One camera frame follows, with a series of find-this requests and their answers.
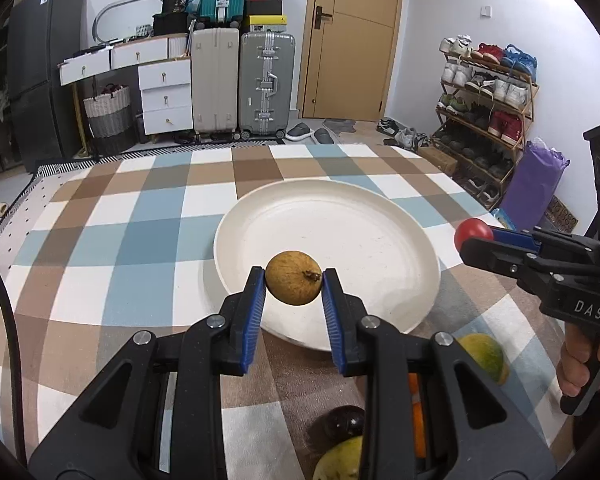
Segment brown longan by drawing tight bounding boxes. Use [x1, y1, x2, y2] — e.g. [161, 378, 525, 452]
[265, 250, 323, 307]

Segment purple bag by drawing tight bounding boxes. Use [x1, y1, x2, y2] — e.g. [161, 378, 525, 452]
[500, 138, 570, 231]

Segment cream round plate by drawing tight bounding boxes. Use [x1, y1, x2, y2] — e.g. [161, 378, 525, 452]
[213, 179, 441, 333]

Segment wooden shoe rack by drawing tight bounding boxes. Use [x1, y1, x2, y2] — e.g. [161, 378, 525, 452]
[431, 35, 539, 210]

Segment black refrigerator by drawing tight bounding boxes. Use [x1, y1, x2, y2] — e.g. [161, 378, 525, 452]
[7, 0, 83, 172]

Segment dark plum large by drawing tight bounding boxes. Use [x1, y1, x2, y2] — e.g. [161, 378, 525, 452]
[322, 405, 365, 443]

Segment black cable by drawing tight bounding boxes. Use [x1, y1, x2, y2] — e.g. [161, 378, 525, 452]
[0, 244, 29, 470]

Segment stacked shoe boxes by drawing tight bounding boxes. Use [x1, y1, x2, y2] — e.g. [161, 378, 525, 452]
[244, 0, 287, 34]

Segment small red cherry tomato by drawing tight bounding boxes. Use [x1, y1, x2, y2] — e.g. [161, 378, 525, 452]
[454, 218, 494, 252]

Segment orange mandarin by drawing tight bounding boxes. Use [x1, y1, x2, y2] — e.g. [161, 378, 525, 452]
[408, 373, 427, 458]

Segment green passion fruit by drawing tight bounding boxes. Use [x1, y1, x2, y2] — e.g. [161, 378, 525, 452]
[458, 333, 509, 386]

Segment woven laundry basket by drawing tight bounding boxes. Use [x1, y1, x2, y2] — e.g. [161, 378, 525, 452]
[83, 84, 135, 156]

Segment person's right hand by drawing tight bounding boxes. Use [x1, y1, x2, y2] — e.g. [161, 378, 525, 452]
[556, 323, 600, 398]

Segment silver suitcase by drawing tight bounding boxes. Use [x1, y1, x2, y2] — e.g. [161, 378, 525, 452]
[238, 32, 296, 140]

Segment white drawer desk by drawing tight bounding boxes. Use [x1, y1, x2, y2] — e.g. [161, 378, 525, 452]
[58, 34, 194, 136]

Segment checkered tablecloth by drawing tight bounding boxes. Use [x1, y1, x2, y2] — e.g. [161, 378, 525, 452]
[0, 144, 572, 479]

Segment yellow guava fruit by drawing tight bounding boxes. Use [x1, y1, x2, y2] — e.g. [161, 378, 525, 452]
[313, 436, 363, 480]

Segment beige suitcase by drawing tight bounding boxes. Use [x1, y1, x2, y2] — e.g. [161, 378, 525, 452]
[190, 28, 240, 134]

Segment wooden door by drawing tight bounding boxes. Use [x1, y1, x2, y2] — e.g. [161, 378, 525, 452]
[298, 0, 402, 122]

